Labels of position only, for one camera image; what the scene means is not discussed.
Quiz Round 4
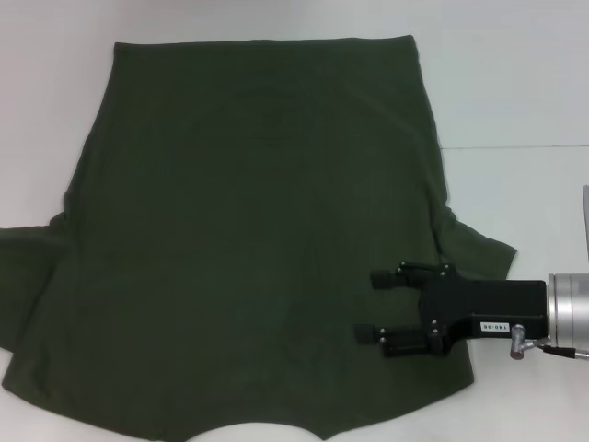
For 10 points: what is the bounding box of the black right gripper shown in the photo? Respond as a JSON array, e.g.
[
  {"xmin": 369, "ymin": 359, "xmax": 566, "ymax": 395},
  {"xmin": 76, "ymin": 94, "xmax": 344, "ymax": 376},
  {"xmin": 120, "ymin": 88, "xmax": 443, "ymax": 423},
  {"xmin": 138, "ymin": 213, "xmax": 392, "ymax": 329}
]
[{"xmin": 352, "ymin": 260, "xmax": 549, "ymax": 361}]

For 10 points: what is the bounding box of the dark green t-shirt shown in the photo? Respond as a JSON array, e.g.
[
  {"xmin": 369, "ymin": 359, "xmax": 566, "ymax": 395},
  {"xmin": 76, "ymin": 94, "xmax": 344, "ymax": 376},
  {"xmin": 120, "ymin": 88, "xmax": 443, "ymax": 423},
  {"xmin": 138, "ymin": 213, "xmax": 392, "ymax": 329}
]
[{"xmin": 0, "ymin": 34, "xmax": 519, "ymax": 442}]

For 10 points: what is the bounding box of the right arm metal cable connector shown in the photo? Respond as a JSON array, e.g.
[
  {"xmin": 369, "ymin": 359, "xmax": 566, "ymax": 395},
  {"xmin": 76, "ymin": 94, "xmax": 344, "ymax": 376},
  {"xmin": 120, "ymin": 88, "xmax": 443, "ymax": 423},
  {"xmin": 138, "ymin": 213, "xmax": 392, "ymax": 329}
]
[{"xmin": 509, "ymin": 324, "xmax": 549, "ymax": 360}]

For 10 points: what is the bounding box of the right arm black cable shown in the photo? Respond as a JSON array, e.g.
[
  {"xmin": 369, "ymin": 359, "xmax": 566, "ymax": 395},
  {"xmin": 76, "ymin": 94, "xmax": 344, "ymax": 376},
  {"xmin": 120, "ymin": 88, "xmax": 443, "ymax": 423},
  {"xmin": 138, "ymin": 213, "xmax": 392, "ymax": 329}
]
[{"xmin": 540, "ymin": 344, "xmax": 589, "ymax": 358}]

